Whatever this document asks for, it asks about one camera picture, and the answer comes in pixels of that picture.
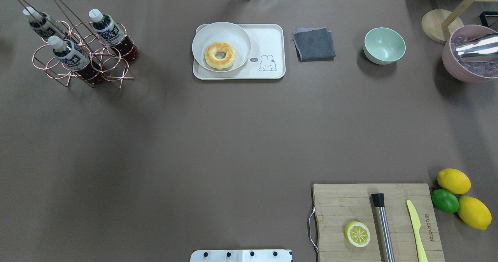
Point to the steel muddler black tip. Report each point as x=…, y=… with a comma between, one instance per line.
x=382, y=223

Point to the tea bottle far right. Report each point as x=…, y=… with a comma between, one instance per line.
x=113, y=34

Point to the silver metal scoop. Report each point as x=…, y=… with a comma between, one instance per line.
x=482, y=49

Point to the tea bottle robot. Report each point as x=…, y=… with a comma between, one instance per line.
x=75, y=59

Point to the tea bottle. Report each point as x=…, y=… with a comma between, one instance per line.
x=113, y=34
x=42, y=24

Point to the yellow plastic knife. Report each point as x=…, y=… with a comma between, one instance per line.
x=416, y=225

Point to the tea bottle far left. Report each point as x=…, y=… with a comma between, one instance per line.
x=42, y=24

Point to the copper wire bottle rack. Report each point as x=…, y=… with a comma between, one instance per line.
x=106, y=61

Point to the green lime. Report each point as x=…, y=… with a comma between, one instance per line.
x=445, y=201

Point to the glazed donut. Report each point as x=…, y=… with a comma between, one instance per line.
x=218, y=47

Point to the yellow lemon upper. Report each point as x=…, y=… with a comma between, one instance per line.
x=454, y=180

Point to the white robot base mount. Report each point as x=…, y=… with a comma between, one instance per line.
x=255, y=255

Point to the yellow lemon lower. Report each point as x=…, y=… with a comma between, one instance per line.
x=474, y=213

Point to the cream rabbit print tray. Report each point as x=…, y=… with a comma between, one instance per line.
x=266, y=60

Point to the wooden round stand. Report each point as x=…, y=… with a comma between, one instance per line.
x=439, y=24

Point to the grey folded cloth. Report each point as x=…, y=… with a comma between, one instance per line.
x=314, y=44

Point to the half lemon slice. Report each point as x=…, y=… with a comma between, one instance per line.
x=357, y=234

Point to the white round plate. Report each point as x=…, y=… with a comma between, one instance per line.
x=225, y=32

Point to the pink ice bucket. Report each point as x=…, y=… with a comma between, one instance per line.
x=452, y=65

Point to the bamboo cutting board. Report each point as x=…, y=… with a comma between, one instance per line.
x=336, y=205

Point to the mint green bowl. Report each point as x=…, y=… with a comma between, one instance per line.
x=383, y=46

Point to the yellow lemon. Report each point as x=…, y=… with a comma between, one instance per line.
x=454, y=180
x=474, y=213

